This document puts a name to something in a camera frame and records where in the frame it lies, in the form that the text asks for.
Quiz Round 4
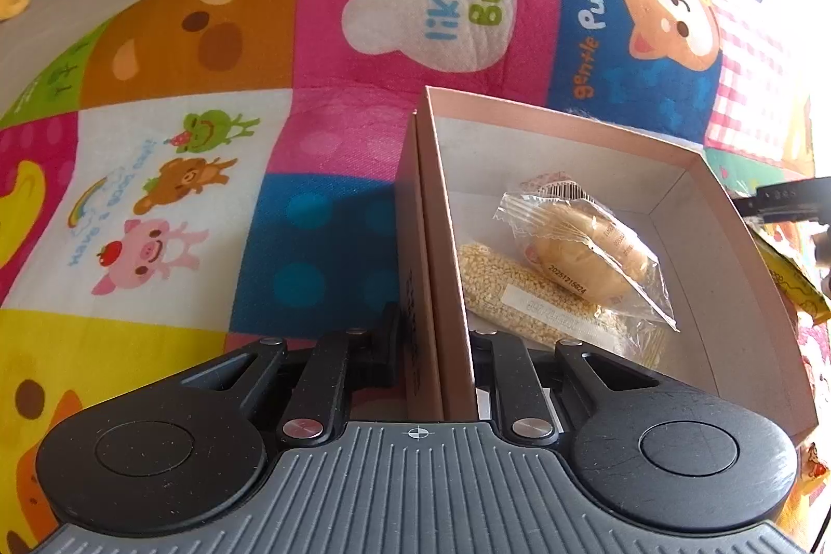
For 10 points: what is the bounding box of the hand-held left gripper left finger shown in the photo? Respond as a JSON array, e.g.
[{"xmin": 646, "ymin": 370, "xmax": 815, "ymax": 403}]
[{"xmin": 177, "ymin": 302, "xmax": 404, "ymax": 447}]

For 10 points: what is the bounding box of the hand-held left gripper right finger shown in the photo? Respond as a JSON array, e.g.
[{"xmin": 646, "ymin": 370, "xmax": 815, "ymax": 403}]
[{"xmin": 470, "ymin": 327, "xmax": 658, "ymax": 441}]

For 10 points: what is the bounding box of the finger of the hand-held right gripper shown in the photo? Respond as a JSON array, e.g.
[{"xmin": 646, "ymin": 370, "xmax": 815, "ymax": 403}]
[{"xmin": 733, "ymin": 178, "xmax": 831, "ymax": 228}]

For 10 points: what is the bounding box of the yellow snack packet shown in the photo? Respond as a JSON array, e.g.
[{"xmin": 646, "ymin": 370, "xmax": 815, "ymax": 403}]
[{"xmin": 746, "ymin": 222, "xmax": 831, "ymax": 325}]

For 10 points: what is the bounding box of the pink cardboard box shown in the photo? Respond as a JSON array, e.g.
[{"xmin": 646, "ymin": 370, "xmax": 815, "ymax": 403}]
[{"xmin": 395, "ymin": 85, "xmax": 822, "ymax": 462}]

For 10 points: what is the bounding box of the clear packet of yellow grains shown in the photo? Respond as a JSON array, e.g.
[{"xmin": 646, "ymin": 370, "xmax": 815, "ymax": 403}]
[{"xmin": 458, "ymin": 241, "xmax": 669, "ymax": 361}]

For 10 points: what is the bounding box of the wrapped bread roll packet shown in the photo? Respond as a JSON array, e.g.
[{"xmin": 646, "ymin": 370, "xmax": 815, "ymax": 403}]
[{"xmin": 494, "ymin": 191, "xmax": 680, "ymax": 333}]

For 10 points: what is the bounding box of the pink white barcode snack packet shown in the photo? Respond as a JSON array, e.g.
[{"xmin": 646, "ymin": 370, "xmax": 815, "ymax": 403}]
[{"xmin": 519, "ymin": 171, "xmax": 599, "ymax": 205}]

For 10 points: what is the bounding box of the colourful cartoon printed blanket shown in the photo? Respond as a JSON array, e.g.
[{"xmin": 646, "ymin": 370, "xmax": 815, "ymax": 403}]
[{"xmin": 0, "ymin": 0, "xmax": 831, "ymax": 554}]

